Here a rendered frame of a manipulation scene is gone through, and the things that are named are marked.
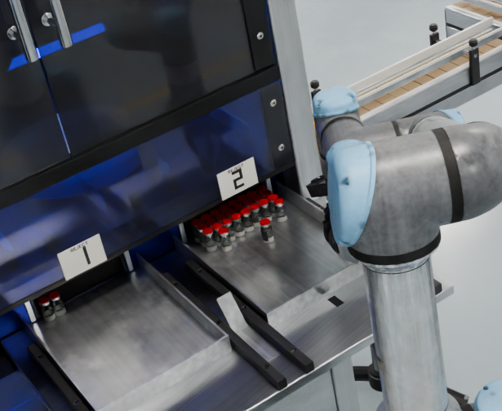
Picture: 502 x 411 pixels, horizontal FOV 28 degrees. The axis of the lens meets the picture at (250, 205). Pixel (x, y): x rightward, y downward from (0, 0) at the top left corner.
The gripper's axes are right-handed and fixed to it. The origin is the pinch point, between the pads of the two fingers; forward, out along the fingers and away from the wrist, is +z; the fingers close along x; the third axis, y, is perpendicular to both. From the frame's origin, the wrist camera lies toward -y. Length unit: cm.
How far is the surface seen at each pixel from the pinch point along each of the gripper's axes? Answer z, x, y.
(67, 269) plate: -10, -44, -24
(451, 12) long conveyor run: -1, 82, -62
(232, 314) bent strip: 0.7, -24.1, -3.6
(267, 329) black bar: 1.6, -21.5, 3.5
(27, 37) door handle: -56, -40, -19
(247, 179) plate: -9.3, -4.9, -24.4
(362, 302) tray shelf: 3.6, -3.8, 7.4
